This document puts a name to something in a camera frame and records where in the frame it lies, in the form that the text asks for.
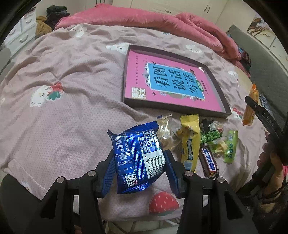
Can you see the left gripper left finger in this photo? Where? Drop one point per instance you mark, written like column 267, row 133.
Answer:
column 108, row 168

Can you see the person right hand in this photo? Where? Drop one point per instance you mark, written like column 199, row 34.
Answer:
column 276, row 179

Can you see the dark shallow tray box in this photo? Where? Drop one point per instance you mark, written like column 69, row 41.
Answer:
column 173, row 78

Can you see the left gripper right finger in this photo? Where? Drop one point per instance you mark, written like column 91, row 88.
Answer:
column 170, row 169

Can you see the clear bag fried snack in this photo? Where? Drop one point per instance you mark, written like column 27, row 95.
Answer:
column 168, row 137

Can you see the clear yellow cake packet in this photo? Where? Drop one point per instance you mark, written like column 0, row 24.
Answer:
column 218, row 147

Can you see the mauve printed bed sheet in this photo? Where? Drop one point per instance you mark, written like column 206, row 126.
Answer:
column 65, row 92

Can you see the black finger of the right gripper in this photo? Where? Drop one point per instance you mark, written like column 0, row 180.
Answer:
column 265, row 117

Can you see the green peas black packet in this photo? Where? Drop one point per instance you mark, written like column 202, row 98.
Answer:
column 210, row 130

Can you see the yellow snack packet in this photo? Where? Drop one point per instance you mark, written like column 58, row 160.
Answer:
column 191, row 138

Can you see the pink blue picture book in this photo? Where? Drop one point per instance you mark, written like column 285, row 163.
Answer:
column 173, row 83

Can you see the blue biscuit snack packet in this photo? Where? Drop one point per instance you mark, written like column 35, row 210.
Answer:
column 138, row 156

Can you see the Snickers chocolate bar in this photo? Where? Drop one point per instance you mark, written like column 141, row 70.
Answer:
column 208, row 163

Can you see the pink quilt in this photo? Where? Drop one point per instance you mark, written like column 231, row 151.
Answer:
column 184, row 25

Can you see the grey padded headboard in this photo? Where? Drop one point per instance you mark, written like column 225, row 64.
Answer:
column 266, row 73

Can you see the white drawer unit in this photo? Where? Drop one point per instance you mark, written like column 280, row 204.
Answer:
column 22, row 33

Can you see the brown plush blanket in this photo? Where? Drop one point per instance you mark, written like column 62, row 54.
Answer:
column 42, row 28

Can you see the dark clothes pile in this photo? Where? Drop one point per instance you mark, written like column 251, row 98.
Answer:
column 54, row 14

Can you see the tree wall painting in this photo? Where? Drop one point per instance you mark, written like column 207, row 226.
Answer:
column 260, row 30

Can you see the light green candy packet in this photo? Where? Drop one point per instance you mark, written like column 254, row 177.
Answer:
column 231, row 142

